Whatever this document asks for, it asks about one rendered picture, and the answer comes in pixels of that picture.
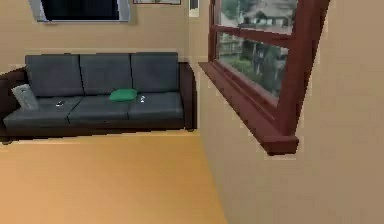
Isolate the green cushion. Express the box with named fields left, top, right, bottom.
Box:
left=108, top=88, right=139, bottom=103

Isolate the red-brown framed window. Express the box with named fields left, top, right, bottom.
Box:
left=198, top=0, right=331, bottom=156

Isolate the dark grey sofa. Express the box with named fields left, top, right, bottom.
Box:
left=0, top=51, right=198, bottom=144

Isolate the framed wall picture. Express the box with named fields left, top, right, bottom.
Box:
left=132, top=0, right=182, bottom=6

